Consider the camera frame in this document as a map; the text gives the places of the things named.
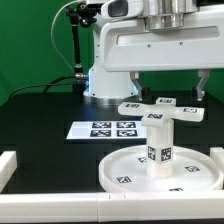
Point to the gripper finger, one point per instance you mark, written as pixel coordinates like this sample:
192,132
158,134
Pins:
198,92
143,92

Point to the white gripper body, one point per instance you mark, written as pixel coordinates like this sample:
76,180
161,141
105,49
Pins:
128,46

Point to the white cross-shaped table base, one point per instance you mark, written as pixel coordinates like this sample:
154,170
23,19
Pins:
165,109

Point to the white round table top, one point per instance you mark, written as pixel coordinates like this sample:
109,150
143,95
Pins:
133,169

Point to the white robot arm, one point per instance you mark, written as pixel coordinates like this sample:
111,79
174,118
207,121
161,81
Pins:
110,87

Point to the white marker sheet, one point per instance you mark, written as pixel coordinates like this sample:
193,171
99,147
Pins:
111,130

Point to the white right barrier block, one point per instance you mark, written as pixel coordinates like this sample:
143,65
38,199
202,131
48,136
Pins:
217,155

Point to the white barrier block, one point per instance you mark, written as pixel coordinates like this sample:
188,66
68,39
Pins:
217,155
8,165

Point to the white left barrier block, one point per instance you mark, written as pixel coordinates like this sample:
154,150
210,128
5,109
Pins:
8,165

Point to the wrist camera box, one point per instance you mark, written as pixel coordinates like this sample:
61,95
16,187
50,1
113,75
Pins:
122,8

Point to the black camera stand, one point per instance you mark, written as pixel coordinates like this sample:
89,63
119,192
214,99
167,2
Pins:
84,16

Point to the white front barrier rail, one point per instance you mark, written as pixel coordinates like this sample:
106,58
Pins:
106,207

